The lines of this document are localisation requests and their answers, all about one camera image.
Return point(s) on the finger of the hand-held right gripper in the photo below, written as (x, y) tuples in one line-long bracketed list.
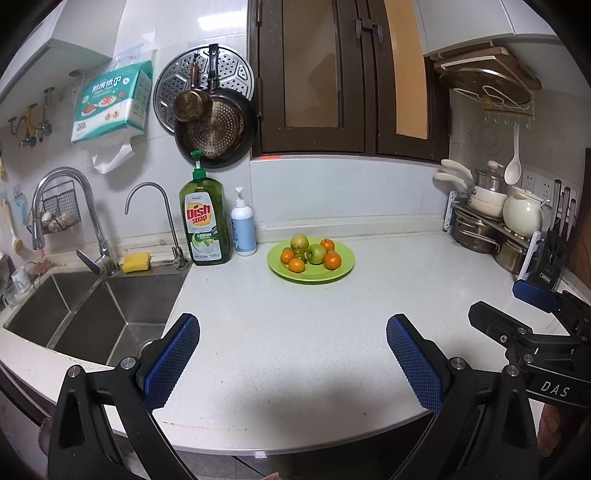
[(533, 295), (498, 323)]

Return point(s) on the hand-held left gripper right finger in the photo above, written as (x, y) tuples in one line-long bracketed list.
[(415, 364)]

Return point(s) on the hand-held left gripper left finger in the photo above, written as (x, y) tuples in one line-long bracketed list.
[(171, 364)]

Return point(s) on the green plate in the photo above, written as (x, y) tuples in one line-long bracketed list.
[(318, 277)]

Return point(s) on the orange tangerine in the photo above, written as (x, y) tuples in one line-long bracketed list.
[(332, 261), (327, 244), (296, 265), (287, 255)]

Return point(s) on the green apple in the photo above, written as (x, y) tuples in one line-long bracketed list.
[(316, 254)]

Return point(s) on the small dark green fruit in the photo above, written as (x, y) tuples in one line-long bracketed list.
[(300, 255)]

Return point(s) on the person's right hand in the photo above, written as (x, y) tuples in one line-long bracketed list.
[(558, 429)]

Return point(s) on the black knife block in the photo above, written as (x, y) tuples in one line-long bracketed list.
[(554, 258)]

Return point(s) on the cream pitcher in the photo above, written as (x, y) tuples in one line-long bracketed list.
[(521, 214)]

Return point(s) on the steel sink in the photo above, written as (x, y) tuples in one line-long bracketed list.
[(92, 314)]

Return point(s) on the yellow sponge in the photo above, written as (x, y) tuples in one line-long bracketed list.
[(136, 262)]

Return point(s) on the white power outlet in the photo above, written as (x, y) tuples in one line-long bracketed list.
[(538, 182)]

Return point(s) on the thin gooseneck faucet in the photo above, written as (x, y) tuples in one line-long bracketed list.
[(177, 251)]

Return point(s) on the white dish rack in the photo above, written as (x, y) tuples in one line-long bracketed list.
[(449, 212)]

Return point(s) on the steel pot with glass lid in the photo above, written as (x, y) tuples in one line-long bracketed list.
[(489, 180)]

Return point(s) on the white ladle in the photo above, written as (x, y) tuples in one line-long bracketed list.
[(512, 168)]

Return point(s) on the green dish soap bottle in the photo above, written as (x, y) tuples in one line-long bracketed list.
[(205, 240)]

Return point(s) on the cream saucepan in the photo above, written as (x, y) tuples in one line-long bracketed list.
[(448, 177), (455, 165)]

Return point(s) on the large steel faucet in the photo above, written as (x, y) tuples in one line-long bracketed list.
[(98, 230)]

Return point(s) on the white pump bottle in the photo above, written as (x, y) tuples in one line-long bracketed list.
[(243, 230)]

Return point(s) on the white cup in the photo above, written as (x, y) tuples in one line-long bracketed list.
[(21, 279)]

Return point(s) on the clear plastic bag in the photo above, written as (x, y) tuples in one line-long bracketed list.
[(111, 157)]

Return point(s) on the wooden cutting board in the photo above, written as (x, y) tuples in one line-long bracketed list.
[(526, 76)]

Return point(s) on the round wooden board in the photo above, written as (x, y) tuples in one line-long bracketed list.
[(466, 81)]

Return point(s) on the brass strainer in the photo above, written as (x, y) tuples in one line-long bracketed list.
[(217, 129)]

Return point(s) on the black frying pan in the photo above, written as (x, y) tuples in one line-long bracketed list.
[(249, 124)]

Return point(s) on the small brass pot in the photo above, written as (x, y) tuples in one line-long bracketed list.
[(191, 105)]

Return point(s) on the paper towel pack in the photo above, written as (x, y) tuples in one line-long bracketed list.
[(113, 99)]

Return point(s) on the round steel steamer plate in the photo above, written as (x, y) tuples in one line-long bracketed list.
[(231, 69)]

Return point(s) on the dark wooden window frame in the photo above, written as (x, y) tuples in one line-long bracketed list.
[(369, 92)]

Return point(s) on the yellow wall hook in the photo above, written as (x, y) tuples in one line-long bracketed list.
[(28, 121)]

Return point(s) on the grey wall hook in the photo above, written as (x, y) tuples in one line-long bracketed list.
[(46, 108)]

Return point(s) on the pale wall shelf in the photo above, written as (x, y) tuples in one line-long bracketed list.
[(69, 46)]

